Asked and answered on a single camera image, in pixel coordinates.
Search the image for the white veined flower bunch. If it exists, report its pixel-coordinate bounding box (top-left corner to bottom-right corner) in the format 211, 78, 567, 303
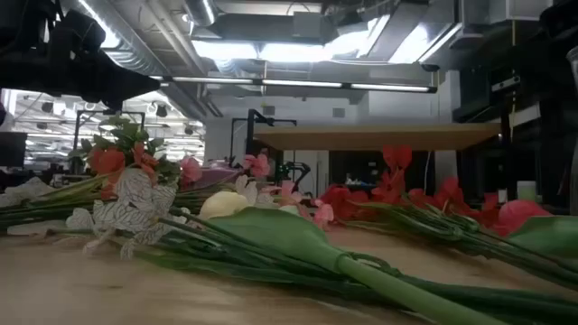
65, 169, 578, 321

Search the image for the wooden shelf with black frame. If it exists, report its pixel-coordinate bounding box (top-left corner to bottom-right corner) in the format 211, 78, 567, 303
243, 107, 520, 225

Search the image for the long ceiling light fixture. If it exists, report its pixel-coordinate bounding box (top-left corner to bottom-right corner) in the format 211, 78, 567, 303
148, 75, 438, 95

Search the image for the orange artificial flower bunch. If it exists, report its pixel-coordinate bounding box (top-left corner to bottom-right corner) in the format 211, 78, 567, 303
0, 142, 182, 227

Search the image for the black monitor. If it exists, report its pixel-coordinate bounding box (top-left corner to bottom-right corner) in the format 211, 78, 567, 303
0, 131, 28, 168

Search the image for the white veined flower stem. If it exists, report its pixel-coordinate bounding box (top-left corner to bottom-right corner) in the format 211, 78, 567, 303
0, 176, 58, 209

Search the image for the pink artificial flower bunch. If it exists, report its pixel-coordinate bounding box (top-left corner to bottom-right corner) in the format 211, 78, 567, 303
173, 152, 336, 230

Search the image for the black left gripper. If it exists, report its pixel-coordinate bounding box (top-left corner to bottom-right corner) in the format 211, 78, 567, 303
26, 52, 163, 112

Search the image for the white hanging cable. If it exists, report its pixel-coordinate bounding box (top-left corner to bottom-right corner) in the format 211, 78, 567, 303
423, 151, 433, 202

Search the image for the red artificial flower bunch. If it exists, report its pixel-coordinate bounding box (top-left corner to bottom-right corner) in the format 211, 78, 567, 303
315, 144, 578, 290

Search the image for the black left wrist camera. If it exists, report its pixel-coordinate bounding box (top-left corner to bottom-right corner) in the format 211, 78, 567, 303
49, 8, 108, 60

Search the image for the pink artificial tulip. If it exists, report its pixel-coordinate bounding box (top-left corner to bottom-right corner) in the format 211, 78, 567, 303
494, 200, 578, 261

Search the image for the green plant in white pot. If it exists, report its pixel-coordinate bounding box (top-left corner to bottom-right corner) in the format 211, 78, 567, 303
67, 112, 182, 186

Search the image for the pale green container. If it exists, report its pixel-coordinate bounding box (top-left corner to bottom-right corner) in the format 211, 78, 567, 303
517, 180, 538, 202

